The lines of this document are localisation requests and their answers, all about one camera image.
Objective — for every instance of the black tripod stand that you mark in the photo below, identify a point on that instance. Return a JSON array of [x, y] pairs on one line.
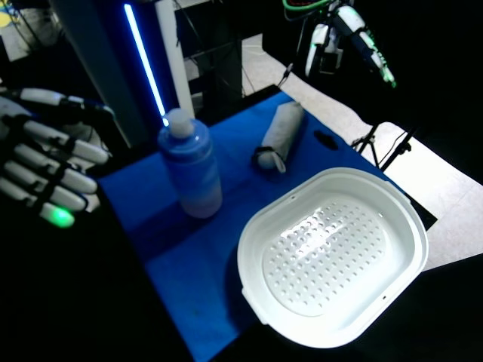
[[371, 145]]

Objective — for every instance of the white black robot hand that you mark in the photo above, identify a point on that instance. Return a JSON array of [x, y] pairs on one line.
[[41, 166], [349, 19]]

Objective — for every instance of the grey white umbrella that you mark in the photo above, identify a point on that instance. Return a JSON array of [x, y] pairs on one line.
[[281, 132]]

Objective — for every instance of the grey column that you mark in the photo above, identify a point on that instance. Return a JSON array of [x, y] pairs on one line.
[[98, 68]]

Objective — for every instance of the black metal rack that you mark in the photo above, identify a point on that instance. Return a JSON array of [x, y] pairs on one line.
[[226, 56]]

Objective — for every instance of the blue glowing light strip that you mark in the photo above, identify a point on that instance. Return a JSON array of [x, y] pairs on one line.
[[145, 64]]

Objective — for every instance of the white tube post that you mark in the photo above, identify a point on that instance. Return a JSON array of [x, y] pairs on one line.
[[175, 56]]

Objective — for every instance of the translucent plastic bottle white cap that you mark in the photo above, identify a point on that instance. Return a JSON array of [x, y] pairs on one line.
[[192, 169]]

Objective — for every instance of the white perforated plastic basin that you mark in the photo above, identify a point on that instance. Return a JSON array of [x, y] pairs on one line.
[[324, 256]]

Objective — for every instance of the blue table cloth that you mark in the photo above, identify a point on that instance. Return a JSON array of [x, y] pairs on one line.
[[181, 271]]

